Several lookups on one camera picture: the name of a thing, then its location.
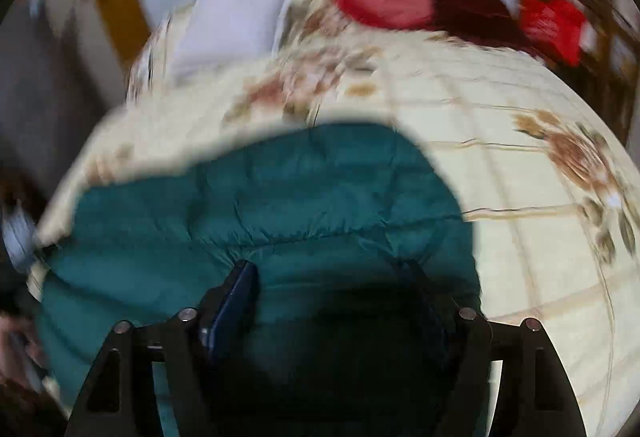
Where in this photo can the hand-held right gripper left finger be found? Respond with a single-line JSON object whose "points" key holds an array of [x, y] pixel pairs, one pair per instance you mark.
{"points": [[232, 307]]}

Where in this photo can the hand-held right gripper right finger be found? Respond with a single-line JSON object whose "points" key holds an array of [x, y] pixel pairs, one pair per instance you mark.
{"points": [[427, 312]]}

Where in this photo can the teal puffer jacket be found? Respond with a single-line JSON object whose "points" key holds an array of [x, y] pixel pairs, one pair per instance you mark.
{"points": [[300, 197]]}

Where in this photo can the person's left hand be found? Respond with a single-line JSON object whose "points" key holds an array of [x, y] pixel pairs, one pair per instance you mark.
{"points": [[12, 329]]}

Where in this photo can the floral cream bedsheet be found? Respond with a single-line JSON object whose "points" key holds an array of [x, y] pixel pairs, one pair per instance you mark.
{"points": [[500, 167]]}

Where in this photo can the white pillow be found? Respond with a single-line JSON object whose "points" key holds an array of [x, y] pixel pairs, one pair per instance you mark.
{"points": [[230, 22]]}

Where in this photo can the dark red cushion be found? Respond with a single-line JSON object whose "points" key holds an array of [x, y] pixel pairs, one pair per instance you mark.
{"points": [[470, 7]]}

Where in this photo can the red plastic bag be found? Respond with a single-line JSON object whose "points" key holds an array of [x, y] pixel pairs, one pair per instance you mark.
{"points": [[550, 24]]}

